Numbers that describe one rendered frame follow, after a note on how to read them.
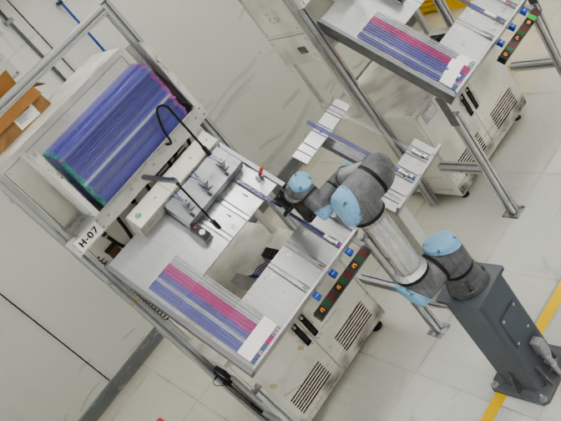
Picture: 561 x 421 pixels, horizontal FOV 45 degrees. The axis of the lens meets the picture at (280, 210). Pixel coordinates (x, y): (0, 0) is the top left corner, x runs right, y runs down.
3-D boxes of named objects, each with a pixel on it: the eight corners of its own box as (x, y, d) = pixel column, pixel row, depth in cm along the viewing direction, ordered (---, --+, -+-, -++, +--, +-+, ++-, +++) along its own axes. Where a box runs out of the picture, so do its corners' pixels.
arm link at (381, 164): (390, 136, 202) (338, 157, 249) (366, 163, 199) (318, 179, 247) (416, 164, 203) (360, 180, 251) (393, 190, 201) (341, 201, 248)
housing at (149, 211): (222, 156, 291) (218, 139, 279) (148, 243, 275) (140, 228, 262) (208, 147, 294) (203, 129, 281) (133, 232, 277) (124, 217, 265)
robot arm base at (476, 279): (496, 268, 233) (483, 250, 228) (477, 303, 227) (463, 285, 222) (460, 263, 245) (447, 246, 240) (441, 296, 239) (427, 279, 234)
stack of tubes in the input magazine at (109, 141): (189, 112, 271) (144, 59, 258) (103, 206, 254) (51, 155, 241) (175, 113, 281) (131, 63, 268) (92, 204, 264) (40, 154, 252)
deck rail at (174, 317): (255, 373, 250) (255, 370, 244) (252, 378, 249) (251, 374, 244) (112, 269, 270) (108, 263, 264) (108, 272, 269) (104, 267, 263)
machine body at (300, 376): (391, 319, 327) (321, 235, 297) (309, 443, 304) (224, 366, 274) (310, 293, 380) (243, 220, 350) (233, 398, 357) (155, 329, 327)
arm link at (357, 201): (456, 282, 225) (375, 168, 198) (427, 317, 222) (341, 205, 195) (432, 271, 235) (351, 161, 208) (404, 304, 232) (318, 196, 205)
